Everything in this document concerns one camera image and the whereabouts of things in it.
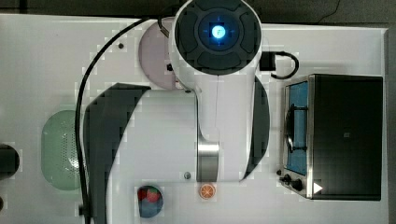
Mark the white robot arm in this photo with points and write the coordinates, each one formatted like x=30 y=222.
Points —
x=159 y=156

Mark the blue bowl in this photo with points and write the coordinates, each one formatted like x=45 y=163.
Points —
x=147 y=209

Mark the orange slice toy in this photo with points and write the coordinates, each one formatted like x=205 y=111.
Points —
x=207 y=191

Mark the black object at left edge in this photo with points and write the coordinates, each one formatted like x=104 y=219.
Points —
x=9 y=161

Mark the green perforated oval basket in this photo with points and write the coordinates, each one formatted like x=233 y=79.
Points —
x=59 y=158

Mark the black toaster oven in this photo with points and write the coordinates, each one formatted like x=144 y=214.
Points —
x=333 y=137

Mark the red strawberry toy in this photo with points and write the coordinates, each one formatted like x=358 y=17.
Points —
x=153 y=195

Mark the round pink plate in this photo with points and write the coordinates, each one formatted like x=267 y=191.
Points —
x=154 y=58

